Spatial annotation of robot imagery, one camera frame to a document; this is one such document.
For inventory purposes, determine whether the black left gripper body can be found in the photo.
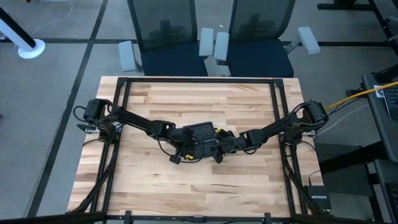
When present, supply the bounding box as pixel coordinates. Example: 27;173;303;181
171;127;195;156

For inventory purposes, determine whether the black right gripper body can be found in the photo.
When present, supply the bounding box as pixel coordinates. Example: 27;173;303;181
219;130;248;155

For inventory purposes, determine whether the black mesh office chair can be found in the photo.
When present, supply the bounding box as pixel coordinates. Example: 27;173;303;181
118;0;215;77
213;0;321;78

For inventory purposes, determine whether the black desk crossbar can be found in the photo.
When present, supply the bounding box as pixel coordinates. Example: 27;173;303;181
318;141;386;174

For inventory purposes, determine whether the grey side desk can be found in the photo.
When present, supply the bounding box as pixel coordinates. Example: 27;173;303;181
361;73;398;162

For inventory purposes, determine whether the black keyboard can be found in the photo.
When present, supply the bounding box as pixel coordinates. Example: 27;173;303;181
382;86;398;121

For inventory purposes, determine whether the black desk base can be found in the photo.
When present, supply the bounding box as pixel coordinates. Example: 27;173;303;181
317;0;398;54

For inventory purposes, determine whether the black Netgear network switch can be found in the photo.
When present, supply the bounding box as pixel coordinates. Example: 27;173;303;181
303;185;333;210

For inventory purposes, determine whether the thin white cable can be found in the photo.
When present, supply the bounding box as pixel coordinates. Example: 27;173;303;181
317;104;370;136

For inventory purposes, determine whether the yellow cable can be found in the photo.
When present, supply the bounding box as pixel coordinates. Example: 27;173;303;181
325;81;398;110

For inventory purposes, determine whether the white floor cable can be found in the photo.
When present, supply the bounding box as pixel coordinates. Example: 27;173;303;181
29;0;75;35

